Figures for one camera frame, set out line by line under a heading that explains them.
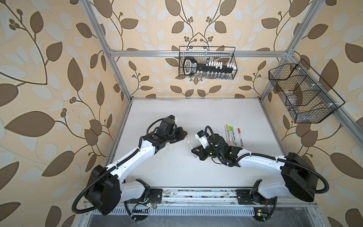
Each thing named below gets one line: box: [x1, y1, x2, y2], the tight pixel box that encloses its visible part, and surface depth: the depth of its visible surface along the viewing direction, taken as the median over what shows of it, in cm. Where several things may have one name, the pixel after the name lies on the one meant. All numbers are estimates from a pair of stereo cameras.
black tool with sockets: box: [183, 56, 237, 77], surface depth 85 cm
